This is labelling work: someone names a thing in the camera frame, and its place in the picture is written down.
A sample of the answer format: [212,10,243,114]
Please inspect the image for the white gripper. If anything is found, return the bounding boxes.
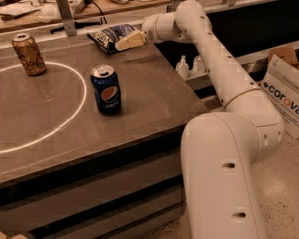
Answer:
[115,15,157,51]

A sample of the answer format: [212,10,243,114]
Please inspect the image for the blue chip bag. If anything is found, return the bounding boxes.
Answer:
[87,24,138,54]

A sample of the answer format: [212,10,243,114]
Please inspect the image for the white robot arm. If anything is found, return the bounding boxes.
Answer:
[142,0,284,239]

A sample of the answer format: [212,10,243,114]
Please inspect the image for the blue Pepsi can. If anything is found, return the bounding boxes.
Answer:
[90,64,121,115]

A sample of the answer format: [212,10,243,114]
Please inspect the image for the orange soda can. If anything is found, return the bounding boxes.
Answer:
[12,33,47,76]

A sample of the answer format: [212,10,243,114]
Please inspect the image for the clear bottle right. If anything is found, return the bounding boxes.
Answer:
[192,56,205,73]

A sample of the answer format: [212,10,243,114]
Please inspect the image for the white papers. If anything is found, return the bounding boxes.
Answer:
[0,2,41,21]

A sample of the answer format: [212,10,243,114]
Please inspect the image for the grey drawer cabinet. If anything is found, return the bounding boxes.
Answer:
[0,126,183,239]

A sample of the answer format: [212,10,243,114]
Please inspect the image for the white Corovan cardboard box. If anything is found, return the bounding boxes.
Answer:
[261,46,299,139]

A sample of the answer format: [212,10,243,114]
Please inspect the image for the black cable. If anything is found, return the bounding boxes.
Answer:
[86,0,108,26]

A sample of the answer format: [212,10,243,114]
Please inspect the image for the metal bracket post left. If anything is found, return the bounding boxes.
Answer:
[56,0,77,37]

